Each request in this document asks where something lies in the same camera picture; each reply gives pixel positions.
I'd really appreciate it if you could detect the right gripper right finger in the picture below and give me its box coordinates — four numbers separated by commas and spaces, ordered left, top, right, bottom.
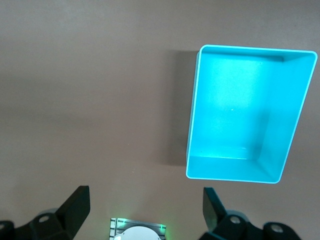
199, 187, 264, 240

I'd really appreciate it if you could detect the teal plastic storage bin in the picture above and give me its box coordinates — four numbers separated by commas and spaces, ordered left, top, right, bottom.
185, 44, 318, 185

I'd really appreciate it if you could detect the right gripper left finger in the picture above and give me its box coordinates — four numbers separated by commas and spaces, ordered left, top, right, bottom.
28, 185, 91, 240

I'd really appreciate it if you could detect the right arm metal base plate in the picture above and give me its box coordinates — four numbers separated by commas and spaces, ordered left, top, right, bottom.
108, 217, 167, 240

